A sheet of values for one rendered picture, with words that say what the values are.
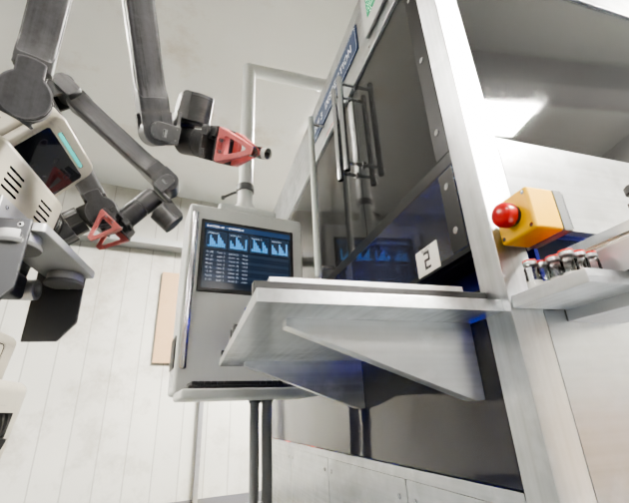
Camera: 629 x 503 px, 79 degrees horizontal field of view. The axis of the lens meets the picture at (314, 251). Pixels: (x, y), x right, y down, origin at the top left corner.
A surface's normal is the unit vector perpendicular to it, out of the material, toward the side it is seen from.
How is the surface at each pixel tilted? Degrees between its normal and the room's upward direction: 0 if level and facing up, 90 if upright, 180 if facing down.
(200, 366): 90
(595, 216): 90
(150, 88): 113
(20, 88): 122
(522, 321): 90
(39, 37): 118
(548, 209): 90
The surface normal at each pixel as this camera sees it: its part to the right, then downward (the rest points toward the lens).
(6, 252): 0.18, -0.39
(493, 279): -0.96, -0.07
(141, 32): 0.50, 0.22
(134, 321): 0.43, -0.37
